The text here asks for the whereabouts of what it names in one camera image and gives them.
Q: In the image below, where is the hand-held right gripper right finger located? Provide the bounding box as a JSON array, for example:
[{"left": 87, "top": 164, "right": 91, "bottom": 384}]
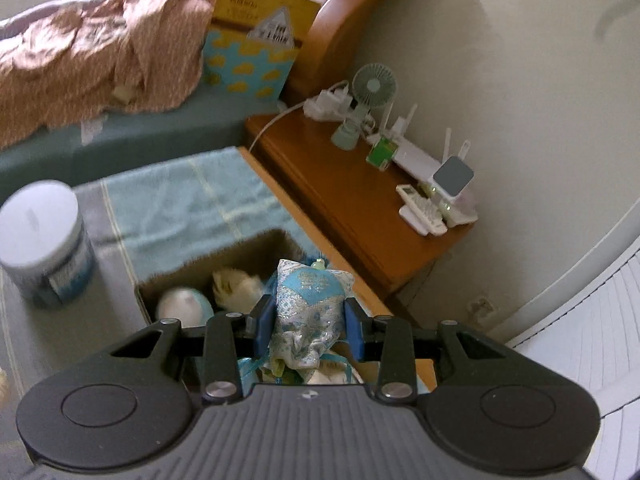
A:
[{"left": 344, "top": 297, "right": 507, "bottom": 405}]

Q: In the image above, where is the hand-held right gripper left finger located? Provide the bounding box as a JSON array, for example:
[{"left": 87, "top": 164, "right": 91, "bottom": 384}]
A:
[{"left": 107, "top": 294, "right": 277, "bottom": 405}]

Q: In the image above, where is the cream fluffy plush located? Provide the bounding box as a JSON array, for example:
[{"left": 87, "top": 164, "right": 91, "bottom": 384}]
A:
[{"left": 211, "top": 268, "right": 266, "bottom": 312}]

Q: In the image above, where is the blue brocade sachet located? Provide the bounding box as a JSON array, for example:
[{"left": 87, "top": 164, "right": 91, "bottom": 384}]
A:
[{"left": 257, "top": 258, "right": 353, "bottom": 373}]

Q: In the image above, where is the white plush toy blue hat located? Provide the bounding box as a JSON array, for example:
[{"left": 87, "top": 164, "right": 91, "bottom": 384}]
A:
[{"left": 156, "top": 286, "right": 216, "bottom": 324}]

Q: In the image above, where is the brown cardboard box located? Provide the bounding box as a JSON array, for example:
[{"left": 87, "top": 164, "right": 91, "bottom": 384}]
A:
[{"left": 135, "top": 228, "right": 436, "bottom": 397}]

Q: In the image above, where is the wooden low table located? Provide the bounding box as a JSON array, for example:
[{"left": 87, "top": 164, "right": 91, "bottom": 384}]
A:
[{"left": 239, "top": 146, "right": 437, "bottom": 395}]

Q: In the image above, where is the wooden nightstand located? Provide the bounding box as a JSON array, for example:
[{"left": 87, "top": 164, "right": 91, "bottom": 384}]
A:
[{"left": 244, "top": 109, "right": 477, "bottom": 297}]

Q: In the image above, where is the white remote control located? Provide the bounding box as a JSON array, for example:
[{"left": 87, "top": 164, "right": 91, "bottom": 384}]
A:
[{"left": 395, "top": 182, "right": 449, "bottom": 237}]

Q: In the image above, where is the light blue towel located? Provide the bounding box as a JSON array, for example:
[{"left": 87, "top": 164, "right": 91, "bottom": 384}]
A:
[{"left": 99, "top": 146, "right": 322, "bottom": 282}]

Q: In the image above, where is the small green box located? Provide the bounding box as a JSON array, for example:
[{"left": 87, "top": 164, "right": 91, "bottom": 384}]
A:
[{"left": 366, "top": 135, "right": 399, "bottom": 173}]

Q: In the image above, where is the white router with antennas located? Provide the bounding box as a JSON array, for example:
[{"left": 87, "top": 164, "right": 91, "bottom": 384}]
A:
[{"left": 371, "top": 101, "right": 474, "bottom": 183}]

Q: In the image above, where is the white power strip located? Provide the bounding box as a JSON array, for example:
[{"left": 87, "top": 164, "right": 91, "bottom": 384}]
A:
[{"left": 304, "top": 81, "right": 357, "bottom": 122}]

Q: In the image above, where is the teal bed sheet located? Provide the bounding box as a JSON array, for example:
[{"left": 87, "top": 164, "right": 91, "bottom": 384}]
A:
[{"left": 0, "top": 79, "right": 284, "bottom": 200}]

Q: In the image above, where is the white lidded jar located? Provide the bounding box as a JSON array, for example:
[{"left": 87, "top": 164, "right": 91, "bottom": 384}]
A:
[{"left": 0, "top": 180, "right": 100, "bottom": 311}]

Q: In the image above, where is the white louvered closet door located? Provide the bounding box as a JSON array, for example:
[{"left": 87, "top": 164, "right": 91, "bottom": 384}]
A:
[{"left": 502, "top": 247, "right": 640, "bottom": 480}]

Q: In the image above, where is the small green desk fan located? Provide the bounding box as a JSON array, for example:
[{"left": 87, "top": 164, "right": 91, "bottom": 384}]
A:
[{"left": 330, "top": 62, "right": 399, "bottom": 153}]

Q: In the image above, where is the yellow duck printed bag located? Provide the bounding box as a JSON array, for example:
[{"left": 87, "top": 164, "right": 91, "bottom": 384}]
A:
[{"left": 201, "top": 0, "right": 324, "bottom": 102}]

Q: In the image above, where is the wooden headboard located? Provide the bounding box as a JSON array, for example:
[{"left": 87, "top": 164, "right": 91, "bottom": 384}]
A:
[{"left": 170, "top": 0, "right": 427, "bottom": 104}]

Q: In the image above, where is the brown floral blanket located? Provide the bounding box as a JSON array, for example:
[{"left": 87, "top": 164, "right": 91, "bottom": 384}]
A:
[{"left": 0, "top": 0, "right": 217, "bottom": 134}]

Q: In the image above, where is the white camera grey screen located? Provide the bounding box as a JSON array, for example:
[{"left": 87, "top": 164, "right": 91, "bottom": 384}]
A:
[{"left": 431, "top": 155, "right": 477, "bottom": 216}]

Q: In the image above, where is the white power cable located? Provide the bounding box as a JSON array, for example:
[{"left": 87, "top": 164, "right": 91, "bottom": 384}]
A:
[{"left": 247, "top": 99, "right": 309, "bottom": 154}]

